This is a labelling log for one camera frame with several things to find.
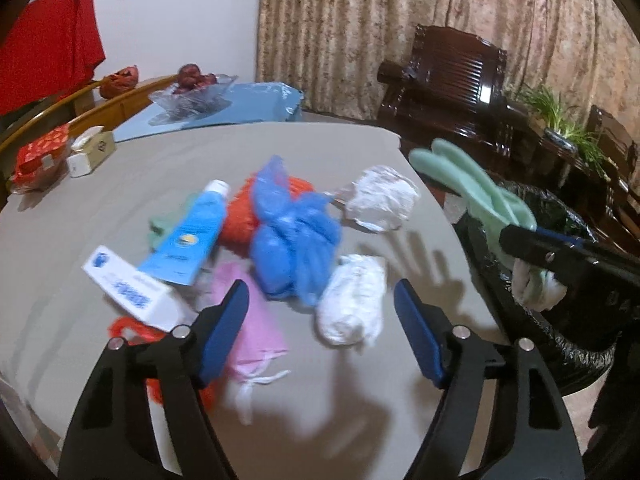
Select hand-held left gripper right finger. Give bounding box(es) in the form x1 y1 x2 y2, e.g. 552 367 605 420
393 278 585 480

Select green potted plant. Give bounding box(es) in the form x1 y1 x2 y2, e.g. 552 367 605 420
510 82 609 171

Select tissue box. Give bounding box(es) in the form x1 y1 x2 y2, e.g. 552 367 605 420
66 126 117 178

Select light wooden chair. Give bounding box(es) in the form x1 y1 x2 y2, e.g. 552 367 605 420
0 79 108 133
0 75 177 211

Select patterned beige curtain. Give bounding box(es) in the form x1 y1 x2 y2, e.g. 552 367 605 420
256 0 640 181

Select green rubber glove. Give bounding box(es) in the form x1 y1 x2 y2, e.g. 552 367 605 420
409 138 567 311
147 192 201 253

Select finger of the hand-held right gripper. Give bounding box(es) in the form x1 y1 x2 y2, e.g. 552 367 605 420
535 229 601 252
499 224 597 277

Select orange foam fruit net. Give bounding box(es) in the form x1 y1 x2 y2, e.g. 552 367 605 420
218 175 321 257

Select crumpled white plastic bag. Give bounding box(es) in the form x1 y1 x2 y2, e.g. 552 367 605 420
315 254 388 348

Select white and blue carton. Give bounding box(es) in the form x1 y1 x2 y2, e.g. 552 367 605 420
82 245 194 332

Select dark wooden armchair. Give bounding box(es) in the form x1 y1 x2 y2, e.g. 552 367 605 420
376 24 516 157
585 105 640 241

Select red gift packet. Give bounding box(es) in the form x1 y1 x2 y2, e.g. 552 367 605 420
12 124 74 194

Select red apples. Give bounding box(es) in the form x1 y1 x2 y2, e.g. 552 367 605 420
172 63 219 95

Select glass fruit bowl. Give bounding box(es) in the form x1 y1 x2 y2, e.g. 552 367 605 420
148 74 239 123

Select pink drawstring pouch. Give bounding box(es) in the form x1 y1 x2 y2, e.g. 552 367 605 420
197 260 292 426

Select blue squeeze tube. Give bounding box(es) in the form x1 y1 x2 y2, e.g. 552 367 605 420
137 180 232 286

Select red mesh bag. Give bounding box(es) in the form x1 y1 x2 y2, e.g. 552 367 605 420
109 316 221 411

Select crumpled clear plastic wrap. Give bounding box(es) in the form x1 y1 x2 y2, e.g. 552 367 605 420
327 165 421 233

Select red cloth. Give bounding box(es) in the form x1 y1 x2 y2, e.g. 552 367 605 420
0 0 107 117

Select blue plastic bag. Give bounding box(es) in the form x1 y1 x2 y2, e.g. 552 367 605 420
248 155 343 308

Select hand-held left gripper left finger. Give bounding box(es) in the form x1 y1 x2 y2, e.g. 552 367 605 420
59 279 251 480

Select red paper ornament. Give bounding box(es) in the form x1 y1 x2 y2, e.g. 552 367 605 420
99 64 140 99

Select blue table mat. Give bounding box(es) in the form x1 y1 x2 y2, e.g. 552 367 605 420
112 81 305 143

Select dark wooden side table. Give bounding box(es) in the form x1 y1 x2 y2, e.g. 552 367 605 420
500 102 640 241

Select black-bagged trash bin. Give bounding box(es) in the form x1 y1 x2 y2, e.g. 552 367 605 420
452 180 622 394

